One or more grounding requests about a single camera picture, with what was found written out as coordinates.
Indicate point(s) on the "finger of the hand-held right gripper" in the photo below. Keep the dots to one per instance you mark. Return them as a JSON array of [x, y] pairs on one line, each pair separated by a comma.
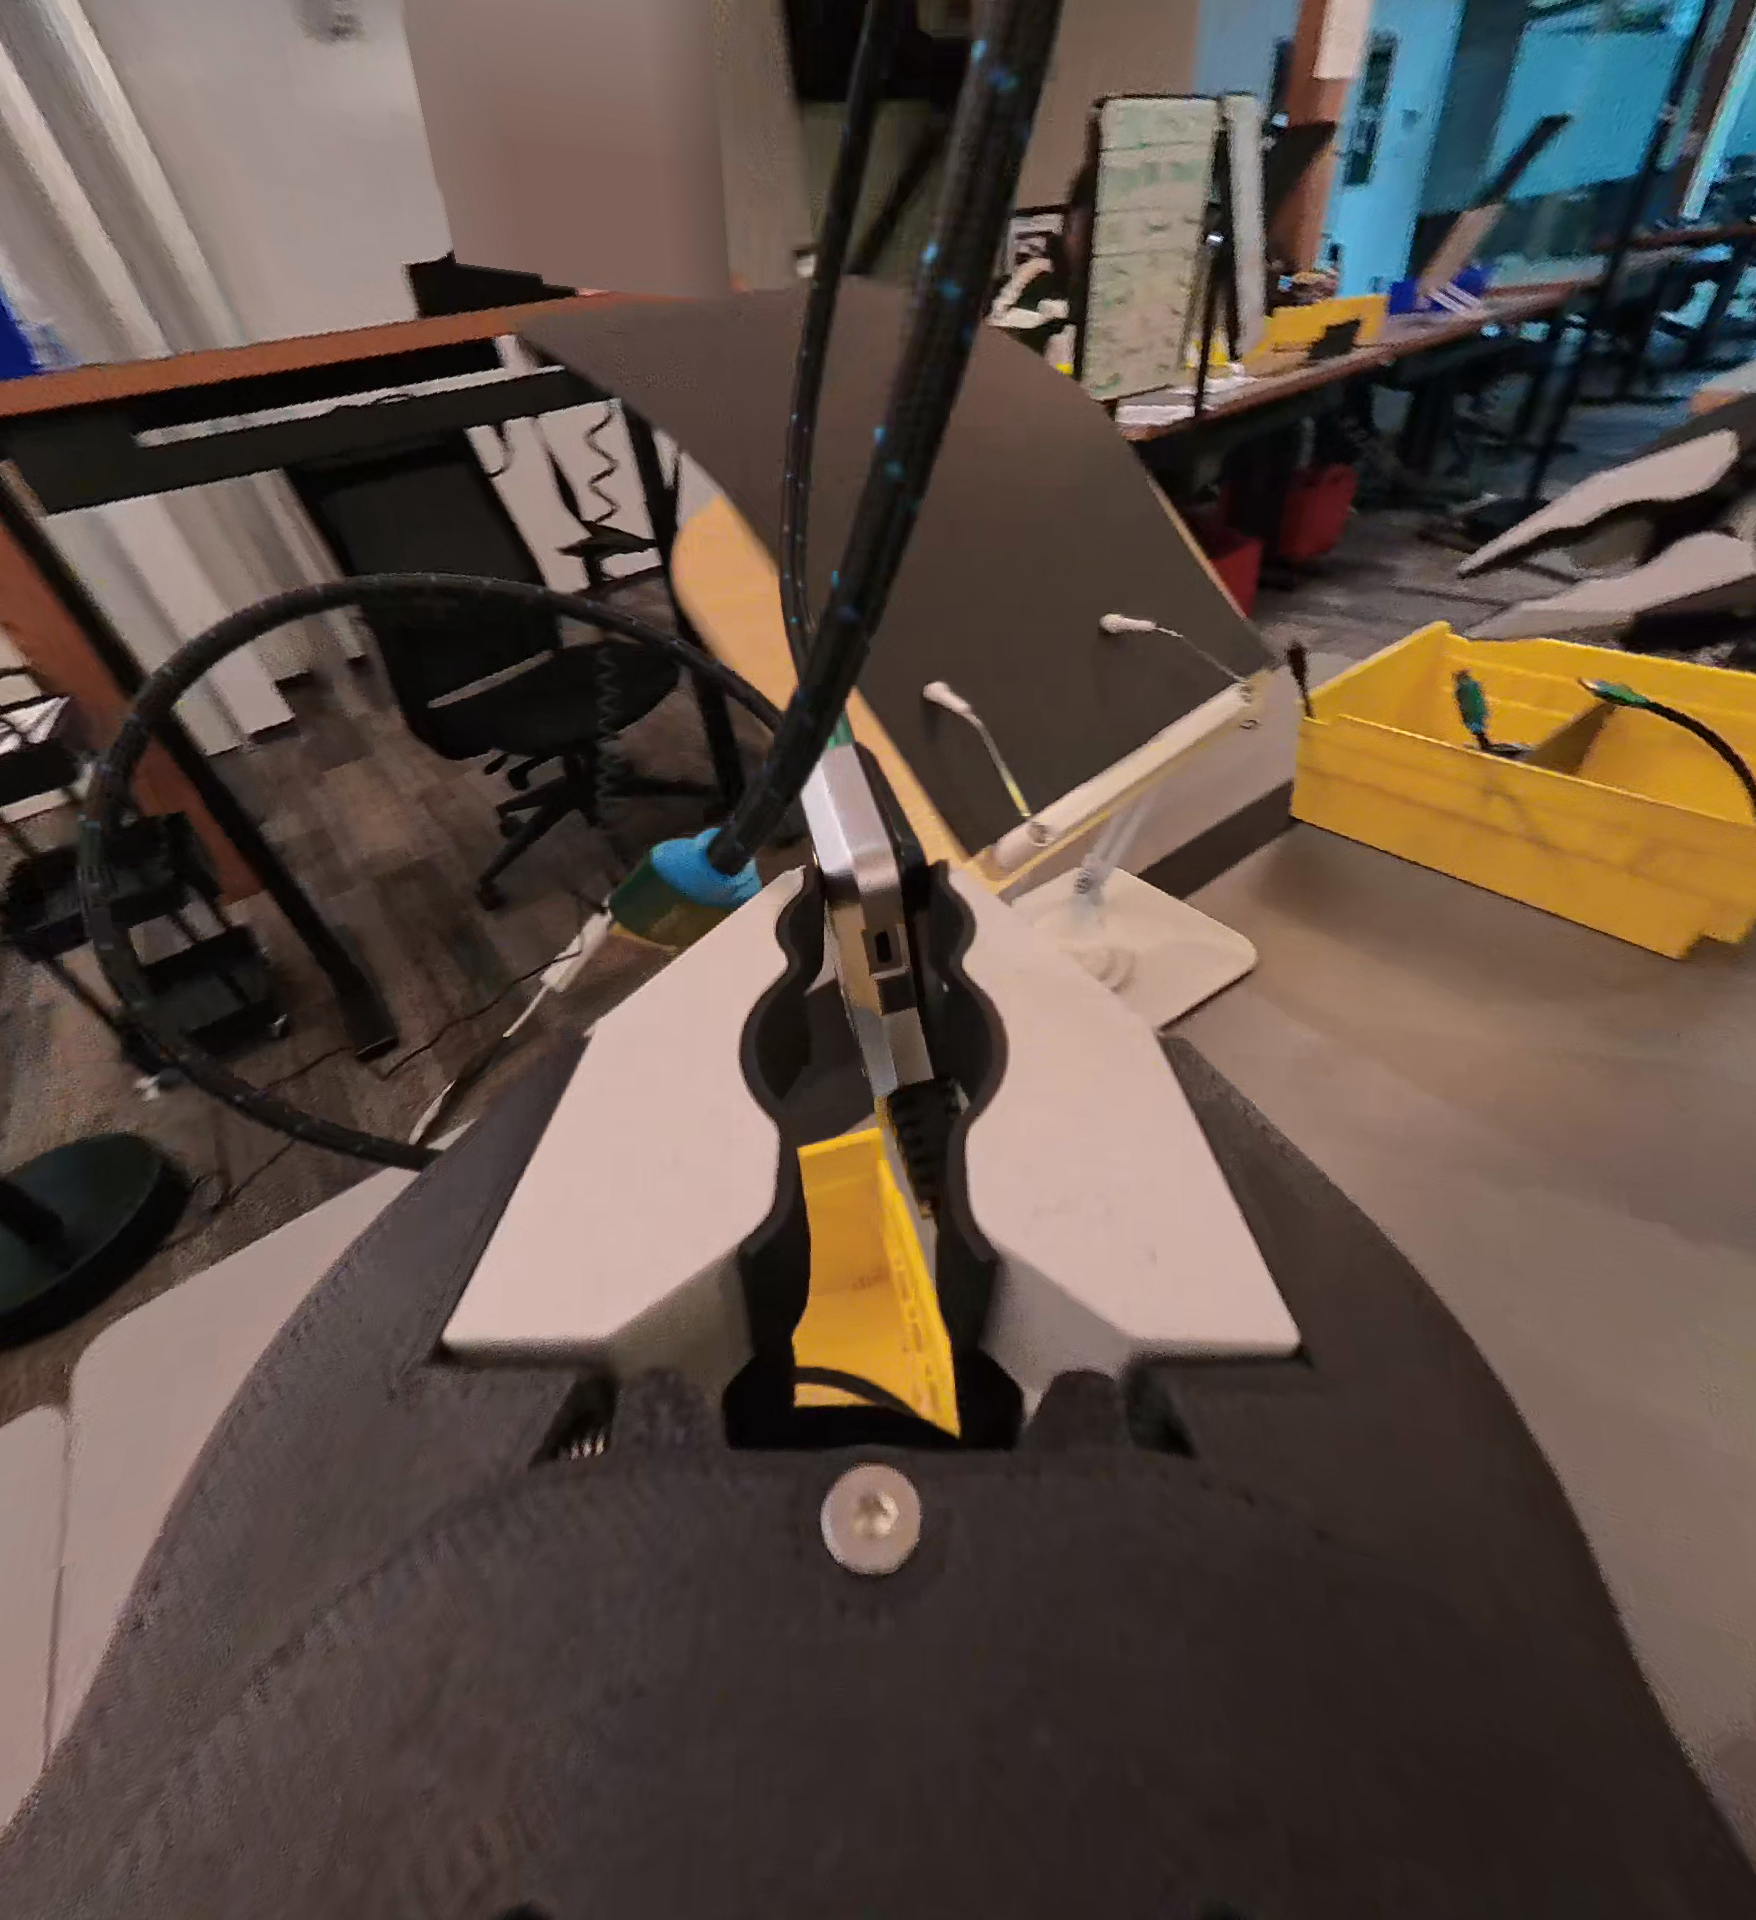
[[1643, 479], [1675, 580]]

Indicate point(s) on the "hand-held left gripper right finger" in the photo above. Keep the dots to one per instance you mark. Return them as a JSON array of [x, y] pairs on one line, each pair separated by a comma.
[[1118, 1187]]

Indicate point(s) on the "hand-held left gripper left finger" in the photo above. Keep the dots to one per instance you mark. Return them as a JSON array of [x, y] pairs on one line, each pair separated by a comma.
[[639, 1187]]

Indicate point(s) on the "yellow plastic bin with divider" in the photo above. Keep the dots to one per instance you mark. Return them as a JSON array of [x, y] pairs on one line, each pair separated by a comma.
[[1492, 855]]

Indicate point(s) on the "black HDMI adapter box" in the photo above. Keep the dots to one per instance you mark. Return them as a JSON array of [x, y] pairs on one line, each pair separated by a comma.
[[862, 885]]

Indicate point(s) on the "white stand base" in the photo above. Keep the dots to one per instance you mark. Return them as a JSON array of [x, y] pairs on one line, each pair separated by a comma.
[[1179, 962]]

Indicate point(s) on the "red plastic bin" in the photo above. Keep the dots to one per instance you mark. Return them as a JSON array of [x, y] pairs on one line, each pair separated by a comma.
[[1236, 570], [1315, 516]]

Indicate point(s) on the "black utility cart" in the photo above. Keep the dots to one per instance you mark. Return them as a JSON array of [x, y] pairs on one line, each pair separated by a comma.
[[219, 989]]

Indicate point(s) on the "black office chair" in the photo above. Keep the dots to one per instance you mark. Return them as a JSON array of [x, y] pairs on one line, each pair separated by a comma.
[[549, 690]]

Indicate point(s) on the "white board on stand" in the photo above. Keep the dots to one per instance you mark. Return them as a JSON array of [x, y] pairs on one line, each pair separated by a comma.
[[1147, 254]]

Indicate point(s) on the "black floor pole stand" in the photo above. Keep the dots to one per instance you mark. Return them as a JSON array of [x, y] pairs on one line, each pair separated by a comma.
[[52, 1246]]

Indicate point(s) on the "wooden board with black mat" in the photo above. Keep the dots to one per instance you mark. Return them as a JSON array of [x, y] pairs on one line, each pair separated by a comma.
[[1000, 497]]

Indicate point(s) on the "clear acrylic stand post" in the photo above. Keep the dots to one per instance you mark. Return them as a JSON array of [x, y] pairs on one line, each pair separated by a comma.
[[1105, 885]]

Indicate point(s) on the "white bracket bar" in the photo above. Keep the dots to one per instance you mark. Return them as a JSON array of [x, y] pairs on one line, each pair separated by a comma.
[[1118, 786]]

